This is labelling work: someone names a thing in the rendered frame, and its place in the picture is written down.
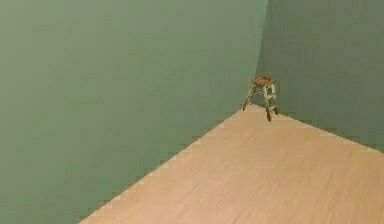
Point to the brown wooden stool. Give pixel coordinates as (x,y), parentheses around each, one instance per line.
(263,81)

